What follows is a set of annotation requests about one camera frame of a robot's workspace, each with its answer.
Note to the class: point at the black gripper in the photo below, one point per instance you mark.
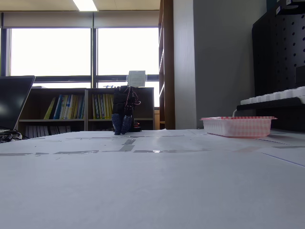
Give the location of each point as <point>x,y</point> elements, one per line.
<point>119,110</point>

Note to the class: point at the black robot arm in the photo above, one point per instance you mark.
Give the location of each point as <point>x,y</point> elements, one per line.
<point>125,94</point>

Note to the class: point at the pink checkered tray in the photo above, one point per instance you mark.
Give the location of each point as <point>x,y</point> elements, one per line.
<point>238,127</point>

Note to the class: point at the low wooden bookshelf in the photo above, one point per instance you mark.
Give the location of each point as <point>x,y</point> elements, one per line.
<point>86,107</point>

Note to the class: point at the white paper sign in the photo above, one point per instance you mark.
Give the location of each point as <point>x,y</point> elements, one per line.
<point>137,78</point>

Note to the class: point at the long grey tape strip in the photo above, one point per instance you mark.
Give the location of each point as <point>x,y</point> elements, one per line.
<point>76,152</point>

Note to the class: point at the blue book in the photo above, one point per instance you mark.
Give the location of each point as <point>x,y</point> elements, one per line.
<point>57,107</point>

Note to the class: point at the leaning yellow book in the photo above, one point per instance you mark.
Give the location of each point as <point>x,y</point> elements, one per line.
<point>49,109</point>

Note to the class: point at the narrow beige roller blind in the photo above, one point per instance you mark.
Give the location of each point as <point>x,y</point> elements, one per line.
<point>126,19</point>

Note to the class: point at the dark laptop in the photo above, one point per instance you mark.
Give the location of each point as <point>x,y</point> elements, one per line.
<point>12,100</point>

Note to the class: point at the ceiling light panel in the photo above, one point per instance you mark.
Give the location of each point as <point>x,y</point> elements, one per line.
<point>84,5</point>

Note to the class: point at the wide beige roller blind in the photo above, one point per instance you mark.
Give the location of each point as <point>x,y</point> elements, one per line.
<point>47,19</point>

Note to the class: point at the white power strip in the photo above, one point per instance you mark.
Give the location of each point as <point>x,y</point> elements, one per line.
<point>274,96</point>

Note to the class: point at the black shelf board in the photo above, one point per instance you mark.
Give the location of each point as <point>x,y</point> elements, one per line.
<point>286,114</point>

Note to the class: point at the black pegboard panel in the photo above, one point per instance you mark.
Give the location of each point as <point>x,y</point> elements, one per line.
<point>276,55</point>

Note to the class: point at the dark grey box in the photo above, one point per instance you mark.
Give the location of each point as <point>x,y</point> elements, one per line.
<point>300,76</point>

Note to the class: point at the dark storage box with labels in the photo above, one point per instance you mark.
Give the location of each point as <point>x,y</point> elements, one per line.
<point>283,6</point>

